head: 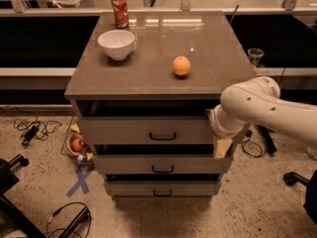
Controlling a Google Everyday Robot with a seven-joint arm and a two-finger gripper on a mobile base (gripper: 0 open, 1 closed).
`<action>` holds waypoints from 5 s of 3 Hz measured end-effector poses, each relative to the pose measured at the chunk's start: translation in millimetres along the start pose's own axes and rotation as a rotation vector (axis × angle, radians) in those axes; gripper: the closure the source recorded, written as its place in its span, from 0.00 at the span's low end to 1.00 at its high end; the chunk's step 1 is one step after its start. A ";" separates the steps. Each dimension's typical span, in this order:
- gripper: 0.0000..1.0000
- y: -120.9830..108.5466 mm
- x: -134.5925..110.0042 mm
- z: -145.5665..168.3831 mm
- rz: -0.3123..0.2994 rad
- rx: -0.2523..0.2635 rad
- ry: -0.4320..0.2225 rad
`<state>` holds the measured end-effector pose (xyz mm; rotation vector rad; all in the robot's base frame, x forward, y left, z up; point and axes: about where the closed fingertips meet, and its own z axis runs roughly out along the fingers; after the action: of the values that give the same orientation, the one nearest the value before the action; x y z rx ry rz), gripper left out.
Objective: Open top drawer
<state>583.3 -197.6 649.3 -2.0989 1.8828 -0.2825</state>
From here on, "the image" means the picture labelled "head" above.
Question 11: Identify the grey top drawer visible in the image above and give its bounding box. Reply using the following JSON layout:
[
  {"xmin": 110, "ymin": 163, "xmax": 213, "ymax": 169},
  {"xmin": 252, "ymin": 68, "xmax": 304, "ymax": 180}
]
[{"xmin": 77, "ymin": 117, "xmax": 216, "ymax": 145}]

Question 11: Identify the grey drawer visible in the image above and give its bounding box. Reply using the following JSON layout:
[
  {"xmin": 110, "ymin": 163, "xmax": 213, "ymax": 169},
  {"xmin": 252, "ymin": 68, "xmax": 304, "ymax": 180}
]
[
  {"xmin": 104, "ymin": 181, "xmax": 221, "ymax": 197},
  {"xmin": 93, "ymin": 155, "xmax": 231, "ymax": 175},
  {"xmin": 77, "ymin": 117, "xmax": 216, "ymax": 145}
]

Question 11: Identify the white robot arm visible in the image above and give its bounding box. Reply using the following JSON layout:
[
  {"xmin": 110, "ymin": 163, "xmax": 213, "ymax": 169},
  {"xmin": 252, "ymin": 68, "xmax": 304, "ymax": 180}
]
[{"xmin": 207, "ymin": 76, "xmax": 317, "ymax": 160}]

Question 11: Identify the grey drawer cabinet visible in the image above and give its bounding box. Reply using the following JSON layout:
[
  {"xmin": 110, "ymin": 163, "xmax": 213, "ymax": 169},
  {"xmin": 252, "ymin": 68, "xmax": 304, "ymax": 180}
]
[{"xmin": 63, "ymin": 11, "xmax": 267, "ymax": 201}]

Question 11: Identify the grey middle drawer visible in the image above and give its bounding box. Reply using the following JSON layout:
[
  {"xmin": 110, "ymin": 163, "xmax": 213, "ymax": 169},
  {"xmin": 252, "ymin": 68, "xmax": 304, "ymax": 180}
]
[{"xmin": 93, "ymin": 155, "xmax": 231, "ymax": 175}]

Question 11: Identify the grey bottom drawer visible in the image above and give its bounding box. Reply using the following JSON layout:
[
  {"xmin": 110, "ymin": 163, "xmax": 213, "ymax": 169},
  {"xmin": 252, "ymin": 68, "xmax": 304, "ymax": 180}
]
[{"xmin": 104, "ymin": 181, "xmax": 221, "ymax": 197}]

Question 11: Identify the black bar right floor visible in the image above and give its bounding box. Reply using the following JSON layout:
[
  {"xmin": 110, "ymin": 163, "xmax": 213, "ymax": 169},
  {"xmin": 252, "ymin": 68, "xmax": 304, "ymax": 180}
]
[{"xmin": 257, "ymin": 125, "xmax": 277, "ymax": 155}]

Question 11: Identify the orange fruit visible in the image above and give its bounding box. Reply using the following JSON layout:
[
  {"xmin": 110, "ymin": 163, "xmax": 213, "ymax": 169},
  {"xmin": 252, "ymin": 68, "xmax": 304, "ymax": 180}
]
[{"xmin": 172, "ymin": 57, "xmax": 191, "ymax": 76}]

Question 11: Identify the clear glass cup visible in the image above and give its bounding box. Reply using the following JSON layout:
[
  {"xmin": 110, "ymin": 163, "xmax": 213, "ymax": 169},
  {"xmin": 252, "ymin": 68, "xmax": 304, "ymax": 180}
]
[{"xmin": 248, "ymin": 48, "xmax": 264, "ymax": 66}]

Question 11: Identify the black chair leg right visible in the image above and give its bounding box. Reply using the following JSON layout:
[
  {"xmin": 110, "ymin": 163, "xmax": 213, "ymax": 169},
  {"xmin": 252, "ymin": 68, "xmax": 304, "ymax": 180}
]
[{"xmin": 283, "ymin": 172, "xmax": 309, "ymax": 186}]

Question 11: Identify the white ceramic bowl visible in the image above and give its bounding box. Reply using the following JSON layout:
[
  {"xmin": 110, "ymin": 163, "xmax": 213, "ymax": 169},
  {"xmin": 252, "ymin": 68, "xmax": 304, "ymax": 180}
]
[{"xmin": 97, "ymin": 30, "xmax": 135, "ymax": 60}]

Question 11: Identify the red apple in basket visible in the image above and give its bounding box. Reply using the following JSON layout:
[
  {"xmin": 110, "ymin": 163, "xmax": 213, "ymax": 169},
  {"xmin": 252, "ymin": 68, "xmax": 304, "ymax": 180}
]
[{"xmin": 70, "ymin": 138, "xmax": 84, "ymax": 152}]

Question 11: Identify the blue tape cross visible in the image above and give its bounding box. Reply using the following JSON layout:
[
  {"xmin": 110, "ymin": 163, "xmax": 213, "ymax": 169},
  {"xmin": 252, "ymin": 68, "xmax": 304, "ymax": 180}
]
[{"xmin": 66, "ymin": 167, "xmax": 94, "ymax": 197}]

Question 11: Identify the crushed red soda can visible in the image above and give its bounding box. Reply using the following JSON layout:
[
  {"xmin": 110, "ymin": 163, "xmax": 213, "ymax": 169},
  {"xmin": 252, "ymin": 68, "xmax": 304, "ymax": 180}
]
[{"xmin": 111, "ymin": 0, "xmax": 129, "ymax": 29}]

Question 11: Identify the black chair base left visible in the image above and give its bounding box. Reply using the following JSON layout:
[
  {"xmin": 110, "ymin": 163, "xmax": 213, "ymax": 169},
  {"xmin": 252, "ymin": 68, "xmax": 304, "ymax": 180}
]
[{"xmin": 0, "ymin": 154, "xmax": 48, "ymax": 238}]

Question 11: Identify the black cable right floor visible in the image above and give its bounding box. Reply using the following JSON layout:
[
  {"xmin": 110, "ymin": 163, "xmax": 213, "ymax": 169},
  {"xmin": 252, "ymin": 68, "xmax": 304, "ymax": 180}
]
[{"xmin": 241, "ymin": 130, "xmax": 266, "ymax": 159}]

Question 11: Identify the wire basket on floor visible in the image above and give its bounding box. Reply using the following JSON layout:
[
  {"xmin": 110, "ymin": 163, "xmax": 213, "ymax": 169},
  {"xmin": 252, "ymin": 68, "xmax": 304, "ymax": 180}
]
[{"xmin": 60, "ymin": 117, "xmax": 94, "ymax": 167}]

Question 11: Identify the black power adapter with cable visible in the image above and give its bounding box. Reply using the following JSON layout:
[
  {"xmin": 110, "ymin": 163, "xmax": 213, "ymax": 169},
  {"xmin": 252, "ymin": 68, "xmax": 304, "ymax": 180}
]
[{"xmin": 14, "ymin": 111, "xmax": 61, "ymax": 147}]

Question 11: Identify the black cable loop bottom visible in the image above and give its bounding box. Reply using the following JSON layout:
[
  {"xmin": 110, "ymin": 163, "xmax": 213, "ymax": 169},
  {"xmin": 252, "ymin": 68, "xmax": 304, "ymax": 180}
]
[{"xmin": 45, "ymin": 201, "xmax": 92, "ymax": 238}]

